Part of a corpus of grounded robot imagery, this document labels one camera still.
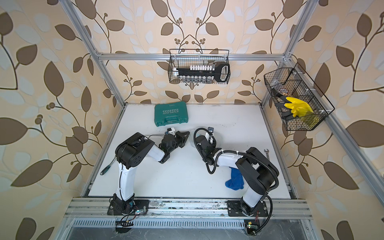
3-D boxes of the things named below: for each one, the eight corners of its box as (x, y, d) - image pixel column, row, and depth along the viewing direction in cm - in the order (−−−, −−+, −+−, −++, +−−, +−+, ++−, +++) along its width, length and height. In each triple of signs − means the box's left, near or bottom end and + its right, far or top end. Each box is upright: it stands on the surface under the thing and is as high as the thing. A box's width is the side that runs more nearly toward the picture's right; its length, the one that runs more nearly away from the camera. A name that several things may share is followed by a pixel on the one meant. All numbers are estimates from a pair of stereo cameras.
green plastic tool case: (155, 127, 109) (154, 122, 104) (155, 109, 120) (154, 104, 116) (189, 122, 111) (188, 118, 107) (186, 105, 123) (185, 100, 119)
